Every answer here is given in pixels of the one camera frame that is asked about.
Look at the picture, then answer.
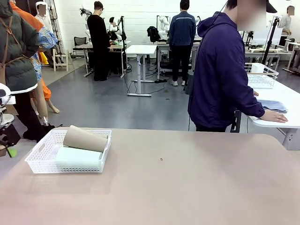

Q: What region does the black mesh office chair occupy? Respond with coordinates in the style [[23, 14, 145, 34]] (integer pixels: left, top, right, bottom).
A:
[[72, 36, 88, 59]]

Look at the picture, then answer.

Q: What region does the aluminium ladder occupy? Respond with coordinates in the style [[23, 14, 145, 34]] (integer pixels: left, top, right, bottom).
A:
[[49, 0, 64, 49]]

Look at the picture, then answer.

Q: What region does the white perforated plastic basket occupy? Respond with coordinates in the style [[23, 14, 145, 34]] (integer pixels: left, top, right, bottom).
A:
[[24, 129, 113, 174]]

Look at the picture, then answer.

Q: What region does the white rounded side table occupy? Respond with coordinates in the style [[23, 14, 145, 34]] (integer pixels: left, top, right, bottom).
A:
[[245, 79, 300, 151]]

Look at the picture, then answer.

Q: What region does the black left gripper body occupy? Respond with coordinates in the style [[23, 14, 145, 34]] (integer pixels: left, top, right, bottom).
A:
[[0, 125, 22, 147]]

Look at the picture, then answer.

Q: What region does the white wire dish rack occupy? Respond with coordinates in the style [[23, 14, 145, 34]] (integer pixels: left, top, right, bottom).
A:
[[244, 62, 280, 90]]

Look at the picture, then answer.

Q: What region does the person's right forearm purple sleeve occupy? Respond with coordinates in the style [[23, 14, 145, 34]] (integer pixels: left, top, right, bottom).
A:
[[243, 88, 267, 119]]

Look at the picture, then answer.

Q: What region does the person in black clothes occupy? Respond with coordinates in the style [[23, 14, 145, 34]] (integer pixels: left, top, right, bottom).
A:
[[87, 1, 111, 82]]

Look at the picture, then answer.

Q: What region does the white standing desk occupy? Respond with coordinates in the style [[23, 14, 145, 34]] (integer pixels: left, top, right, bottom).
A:
[[125, 44, 158, 98]]

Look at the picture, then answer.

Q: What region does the person in grey shirt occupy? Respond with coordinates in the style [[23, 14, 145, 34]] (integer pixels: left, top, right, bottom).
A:
[[278, 6, 296, 36]]

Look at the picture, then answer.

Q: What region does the black pole stand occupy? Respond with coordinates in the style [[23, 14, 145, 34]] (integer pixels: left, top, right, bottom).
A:
[[120, 15, 128, 71]]

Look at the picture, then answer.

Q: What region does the grey desk with cables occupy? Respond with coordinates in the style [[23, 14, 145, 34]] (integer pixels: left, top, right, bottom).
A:
[[156, 41, 175, 80]]

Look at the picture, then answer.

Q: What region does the long grey lab desk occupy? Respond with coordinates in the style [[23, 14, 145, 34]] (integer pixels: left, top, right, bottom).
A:
[[244, 45, 293, 71]]

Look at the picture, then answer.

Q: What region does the white round stand base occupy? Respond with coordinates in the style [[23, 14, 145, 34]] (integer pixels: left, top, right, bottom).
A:
[[0, 113, 15, 128]]

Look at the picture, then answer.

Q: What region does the mannequin in orange and blue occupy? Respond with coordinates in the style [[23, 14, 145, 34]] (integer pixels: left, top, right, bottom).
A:
[[9, 1, 60, 114]]

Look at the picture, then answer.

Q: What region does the black step stool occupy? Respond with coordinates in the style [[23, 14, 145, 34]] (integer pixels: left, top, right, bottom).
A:
[[230, 109, 242, 133]]

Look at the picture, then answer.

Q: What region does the black backpack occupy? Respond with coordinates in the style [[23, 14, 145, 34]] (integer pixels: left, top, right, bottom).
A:
[[146, 26, 161, 44]]

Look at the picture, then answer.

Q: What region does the blue cloth towel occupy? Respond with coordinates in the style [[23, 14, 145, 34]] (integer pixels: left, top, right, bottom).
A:
[[256, 99, 289, 114]]

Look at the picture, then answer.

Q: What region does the wooden step stool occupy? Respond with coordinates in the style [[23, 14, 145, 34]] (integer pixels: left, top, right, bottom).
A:
[[52, 48, 70, 72]]

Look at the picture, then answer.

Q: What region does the person in purple jacket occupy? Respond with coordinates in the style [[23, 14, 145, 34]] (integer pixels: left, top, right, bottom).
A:
[[187, 0, 267, 132]]

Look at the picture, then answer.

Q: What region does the person in black cap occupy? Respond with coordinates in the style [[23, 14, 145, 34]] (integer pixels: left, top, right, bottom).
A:
[[265, 0, 278, 14]]

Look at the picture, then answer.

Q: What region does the white monitor screen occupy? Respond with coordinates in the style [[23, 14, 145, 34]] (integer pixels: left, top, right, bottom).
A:
[[252, 27, 283, 46]]

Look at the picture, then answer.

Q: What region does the grey workbench desk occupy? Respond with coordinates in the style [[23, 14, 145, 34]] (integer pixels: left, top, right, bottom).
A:
[[72, 41, 132, 78]]

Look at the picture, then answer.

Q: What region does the person's right hand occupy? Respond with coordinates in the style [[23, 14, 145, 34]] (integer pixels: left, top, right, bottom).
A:
[[262, 109, 289, 123]]

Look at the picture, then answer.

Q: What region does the mannequin in green puffer vest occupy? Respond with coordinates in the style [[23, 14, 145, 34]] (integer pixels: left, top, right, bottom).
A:
[[0, 0, 56, 143]]

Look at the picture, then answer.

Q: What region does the black tripod stand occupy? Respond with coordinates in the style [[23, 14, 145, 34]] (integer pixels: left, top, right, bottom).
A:
[[261, 17, 281, 65]]

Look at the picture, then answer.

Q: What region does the white rectangular container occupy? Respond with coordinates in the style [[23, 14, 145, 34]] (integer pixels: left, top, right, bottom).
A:
[[251, 63, 266, 74]]

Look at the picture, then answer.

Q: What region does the person in blue jacket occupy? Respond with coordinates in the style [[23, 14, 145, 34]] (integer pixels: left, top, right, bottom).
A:
[[169, 0, 197, 87]]

